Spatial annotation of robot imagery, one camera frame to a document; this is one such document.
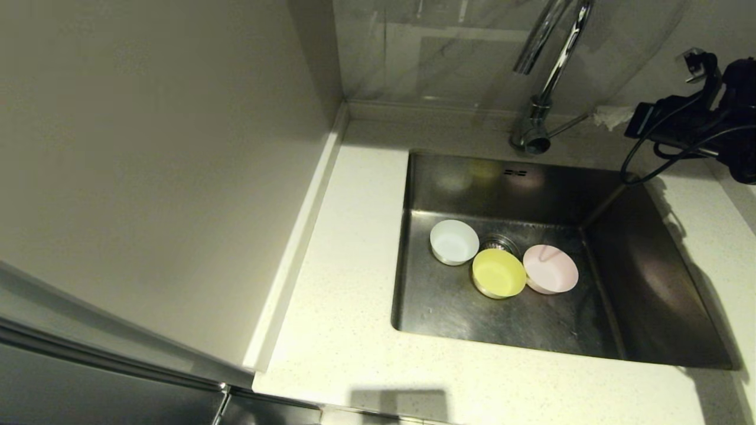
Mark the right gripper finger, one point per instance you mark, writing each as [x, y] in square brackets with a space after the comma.
[641, 121]
[706, 65]

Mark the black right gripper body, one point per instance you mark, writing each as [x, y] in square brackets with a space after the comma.
[709, 124]

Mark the pink plastic bowl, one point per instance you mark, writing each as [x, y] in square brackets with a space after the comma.
[552, 270]

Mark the yellow plastic bowl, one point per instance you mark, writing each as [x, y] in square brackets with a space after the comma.
[499, 273]

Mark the white plastic bowl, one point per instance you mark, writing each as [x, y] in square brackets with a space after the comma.
[453, 242]

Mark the stainless steel sink basin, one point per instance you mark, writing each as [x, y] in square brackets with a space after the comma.
[460, 319]

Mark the chrome gooseneck faucet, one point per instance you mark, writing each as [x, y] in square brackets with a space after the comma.
[555, 62]

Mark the round metal drain strainer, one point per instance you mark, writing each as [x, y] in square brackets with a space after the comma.
[499, 243]

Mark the beige tall cabinet panel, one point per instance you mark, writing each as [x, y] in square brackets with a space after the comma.
[147, 147]

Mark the grey metal appliance door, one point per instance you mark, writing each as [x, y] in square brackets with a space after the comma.
[71, 372]

